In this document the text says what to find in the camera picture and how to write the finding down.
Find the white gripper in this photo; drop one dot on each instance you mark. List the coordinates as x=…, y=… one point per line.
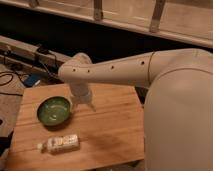
x=82, y=94

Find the clear plastic bottle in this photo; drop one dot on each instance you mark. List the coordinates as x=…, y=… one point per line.
x=59, y=143

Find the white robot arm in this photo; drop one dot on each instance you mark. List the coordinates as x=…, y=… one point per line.
x=178, y=109

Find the green ceramic bowl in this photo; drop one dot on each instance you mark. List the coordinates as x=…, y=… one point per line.
x=54, y=111

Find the wooden board table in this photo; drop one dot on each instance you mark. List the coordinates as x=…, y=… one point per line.
x=110, y=133

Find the blue box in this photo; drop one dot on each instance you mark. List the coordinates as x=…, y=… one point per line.
x=31, y=80

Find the black power adapter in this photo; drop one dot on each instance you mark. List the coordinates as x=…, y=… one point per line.
x=42, y=50

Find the metal bracket left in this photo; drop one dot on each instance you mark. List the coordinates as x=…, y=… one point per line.
x=98, y=11

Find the metal bracket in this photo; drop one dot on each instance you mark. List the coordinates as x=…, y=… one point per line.
x=156, y=17
x=98, y=11

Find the metal bracket right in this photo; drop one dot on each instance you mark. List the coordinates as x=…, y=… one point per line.
x=156, y=17

